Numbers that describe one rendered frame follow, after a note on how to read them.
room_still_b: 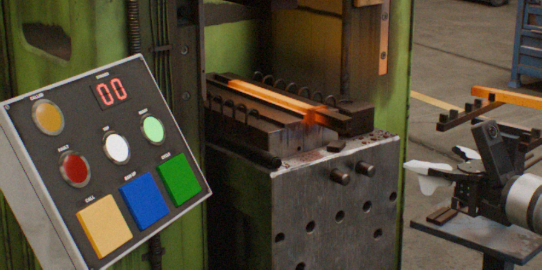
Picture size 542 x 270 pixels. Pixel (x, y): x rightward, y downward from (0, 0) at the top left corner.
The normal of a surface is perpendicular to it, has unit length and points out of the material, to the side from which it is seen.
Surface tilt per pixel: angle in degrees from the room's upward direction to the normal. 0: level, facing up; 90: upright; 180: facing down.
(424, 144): 0
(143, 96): 60
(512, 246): 0
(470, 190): 90
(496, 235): 0
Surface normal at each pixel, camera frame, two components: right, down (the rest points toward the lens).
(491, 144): 0.58, -0.26
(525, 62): -0.79, 0.18
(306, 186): 0.62, 0.24
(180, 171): 0.77, -0.36
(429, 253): 0.00, -0.95
